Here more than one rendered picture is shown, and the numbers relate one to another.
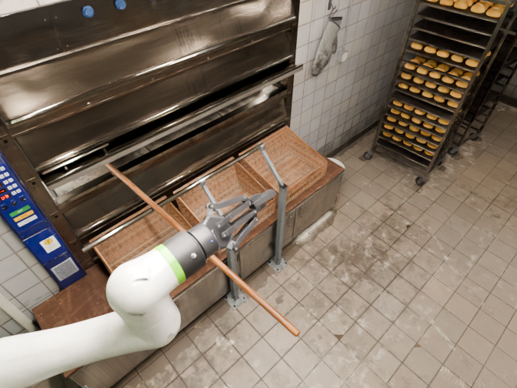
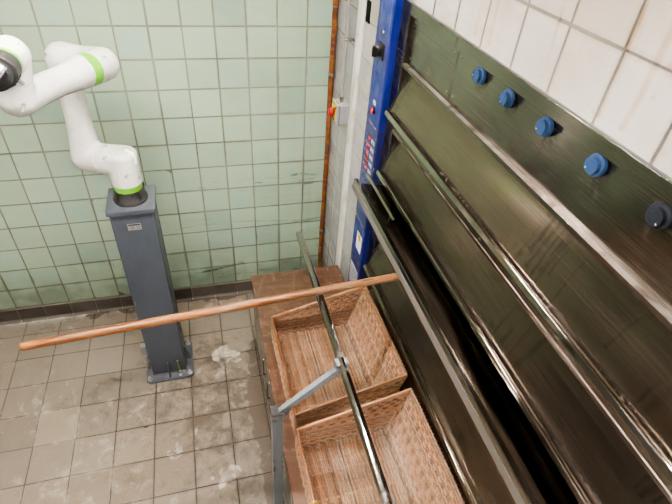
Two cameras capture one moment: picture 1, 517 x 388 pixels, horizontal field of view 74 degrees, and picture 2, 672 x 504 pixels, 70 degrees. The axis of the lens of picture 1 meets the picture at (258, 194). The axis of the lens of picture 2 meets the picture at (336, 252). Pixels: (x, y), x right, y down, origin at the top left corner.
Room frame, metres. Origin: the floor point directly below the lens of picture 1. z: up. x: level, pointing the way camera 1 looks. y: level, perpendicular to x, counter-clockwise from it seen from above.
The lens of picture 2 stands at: (1.82, -0.61, 2.47)
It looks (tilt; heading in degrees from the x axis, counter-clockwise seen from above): 40 degrees down; 115
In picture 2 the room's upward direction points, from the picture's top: 5 degrees clockwise
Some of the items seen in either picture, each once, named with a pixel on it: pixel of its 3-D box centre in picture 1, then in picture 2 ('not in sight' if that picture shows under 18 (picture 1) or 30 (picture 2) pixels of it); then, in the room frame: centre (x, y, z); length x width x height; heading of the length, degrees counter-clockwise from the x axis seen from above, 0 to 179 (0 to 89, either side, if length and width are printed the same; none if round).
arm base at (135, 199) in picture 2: not in sight; (130, 186); (0.17, 0.67, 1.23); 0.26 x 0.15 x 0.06; 134
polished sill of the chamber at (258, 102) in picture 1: (191, 136); not in sight; (1.87, 0.45, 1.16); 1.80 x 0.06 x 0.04; 133
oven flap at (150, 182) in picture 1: (195, 155); (457, 418); (1.85, 0.44, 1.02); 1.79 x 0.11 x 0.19; 133
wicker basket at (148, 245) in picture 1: (153, 250); (332, 353); (1.26, 0.68, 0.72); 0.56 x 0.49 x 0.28; 134
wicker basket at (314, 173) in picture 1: (283, 165); not in sight; (2.08, -0.20, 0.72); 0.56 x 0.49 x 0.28; 134
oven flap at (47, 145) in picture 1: (184, 86); (501, 313); (1.85, 0.44, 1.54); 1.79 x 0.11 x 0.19; 133
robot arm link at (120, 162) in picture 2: not in sight; (121, 167); (0.19, 0.62, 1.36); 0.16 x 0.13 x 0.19; 16
